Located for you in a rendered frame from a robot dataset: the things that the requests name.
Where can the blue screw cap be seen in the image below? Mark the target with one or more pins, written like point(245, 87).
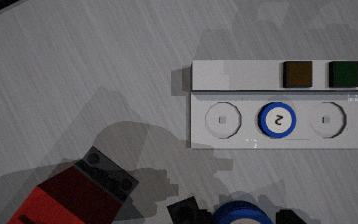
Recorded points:
point(240, 212)
point(276, 119)

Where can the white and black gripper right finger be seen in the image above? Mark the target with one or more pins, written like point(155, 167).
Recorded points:
point(287, 216)

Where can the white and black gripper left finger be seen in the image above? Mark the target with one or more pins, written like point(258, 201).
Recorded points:
point(204, 217)

